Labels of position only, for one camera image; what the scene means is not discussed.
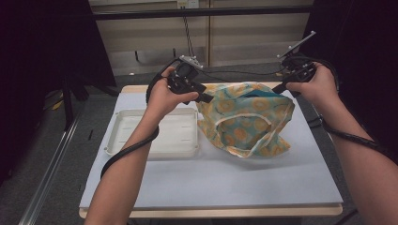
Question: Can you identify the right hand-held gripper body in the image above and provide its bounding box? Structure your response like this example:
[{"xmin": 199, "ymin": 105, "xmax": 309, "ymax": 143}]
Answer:
[{"xmin": 276, "ymin": 30, "xmax": 317, "ymax": 85}]

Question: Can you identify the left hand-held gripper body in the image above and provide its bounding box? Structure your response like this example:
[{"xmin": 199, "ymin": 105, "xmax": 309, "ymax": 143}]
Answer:
[{"xmin": 166, "ymin": 54, "xmax": 205, "ymax": 95}]

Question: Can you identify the fruit print cloth bag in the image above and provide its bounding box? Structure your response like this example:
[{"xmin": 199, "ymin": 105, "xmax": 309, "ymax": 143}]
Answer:
[{"xmin": 195, "ymin": 81, "xmax": 296, "ymax": 159}]

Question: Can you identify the person's left hand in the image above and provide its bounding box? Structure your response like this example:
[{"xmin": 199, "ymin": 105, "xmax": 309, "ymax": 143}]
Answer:
[{"xmin": 145, "ymin": 66, "xmax": 200, "ymax": 125}]

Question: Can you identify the person's right hand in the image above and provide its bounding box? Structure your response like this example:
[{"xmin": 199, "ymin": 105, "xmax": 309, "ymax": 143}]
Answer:
[{"xmin": 285, "ymin": 61, "xmax": 341, "ymax": 106}]

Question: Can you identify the white plastic tray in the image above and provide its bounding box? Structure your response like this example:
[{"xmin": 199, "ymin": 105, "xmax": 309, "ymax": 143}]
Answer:
[{"xmin": 104, "ymin": 107, "xmax": 201, "ymax": 159}]

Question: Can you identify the black curtain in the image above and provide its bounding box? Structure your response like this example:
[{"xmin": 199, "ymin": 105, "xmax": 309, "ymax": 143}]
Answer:
[
  {"xmin": 290, "ymin": 0, "xmax": 398, "ymax": 164},
  {"xmin": 0, "ymin": 0, "xmax": 117, "ymax": 186}
]

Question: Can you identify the black horizontal bar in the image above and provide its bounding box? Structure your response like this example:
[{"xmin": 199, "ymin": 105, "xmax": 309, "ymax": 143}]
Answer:
[{"xmin": 93, "ymin": 5, "xmax": 314, "ymax": 22}]

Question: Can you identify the pale blue table mat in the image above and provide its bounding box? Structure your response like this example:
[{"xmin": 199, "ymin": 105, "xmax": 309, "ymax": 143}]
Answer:
[{"xmin": 78, "ymin": 88, "xmax": 344, "ymax": 210}]

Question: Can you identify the black metal stand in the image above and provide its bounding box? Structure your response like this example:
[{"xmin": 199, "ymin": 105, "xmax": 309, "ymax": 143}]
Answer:
[{"xmin": 60, "ymin": 74, "xmax": 120, "ymax": 131}]

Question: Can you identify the wooden table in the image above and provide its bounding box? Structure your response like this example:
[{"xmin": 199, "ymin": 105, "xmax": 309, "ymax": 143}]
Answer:
[{"xmin": 78, "ymin": 82, "xmax": 344, "ymax": 219}]

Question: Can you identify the braided black white cable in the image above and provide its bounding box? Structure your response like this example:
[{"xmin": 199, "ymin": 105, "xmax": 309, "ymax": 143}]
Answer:
[{"xmin": 182, "ymin": 16, "xmax": 197, "ymax": 59}]

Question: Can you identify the white wall socket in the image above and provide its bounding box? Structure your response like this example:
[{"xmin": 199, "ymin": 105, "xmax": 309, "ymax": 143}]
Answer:
[{"xmin": 176, "ymin": 0, "xmax": 201, "ymax": 9}]

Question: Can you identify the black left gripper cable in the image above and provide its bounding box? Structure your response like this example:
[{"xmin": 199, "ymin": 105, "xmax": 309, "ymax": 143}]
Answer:
[{"xmin": 99, "ymin": 57, "xmax": 183, "ymax": 180}]

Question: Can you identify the aluminium floor rail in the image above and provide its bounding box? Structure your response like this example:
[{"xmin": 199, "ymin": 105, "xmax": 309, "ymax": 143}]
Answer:
[{"xmin": 18, "ymin": 105, "xmax": 86, "ymax": 225}]

